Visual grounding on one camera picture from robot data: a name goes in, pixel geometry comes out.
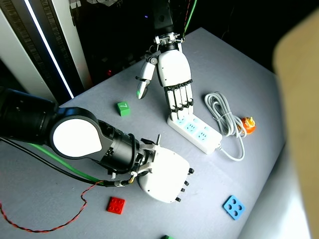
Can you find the red toy brick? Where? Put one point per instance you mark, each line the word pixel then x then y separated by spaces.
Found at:
pixel 116 205

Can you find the white power strip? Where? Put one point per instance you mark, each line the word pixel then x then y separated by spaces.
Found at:
pixel 207 139

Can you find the blurred beige post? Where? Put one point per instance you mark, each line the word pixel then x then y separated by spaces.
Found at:
pixel 304 99

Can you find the blue four-hole foam block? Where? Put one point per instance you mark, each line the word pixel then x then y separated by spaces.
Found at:
pixel 234 207

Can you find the white cabinet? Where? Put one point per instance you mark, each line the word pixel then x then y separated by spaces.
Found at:
pixel 74 49

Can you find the dark green block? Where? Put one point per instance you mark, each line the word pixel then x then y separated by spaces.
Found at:
pixel 167 237

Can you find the green number cube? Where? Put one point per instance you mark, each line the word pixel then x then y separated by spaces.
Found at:
pixel 123 110

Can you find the grey table cloth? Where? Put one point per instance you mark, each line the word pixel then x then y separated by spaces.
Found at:
pixel 174 219

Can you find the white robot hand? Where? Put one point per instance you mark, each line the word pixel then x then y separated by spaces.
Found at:
pixel 167 174
pixel 173 69

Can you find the white LED light strip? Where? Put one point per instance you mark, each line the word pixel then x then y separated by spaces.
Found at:
pixel 46 44

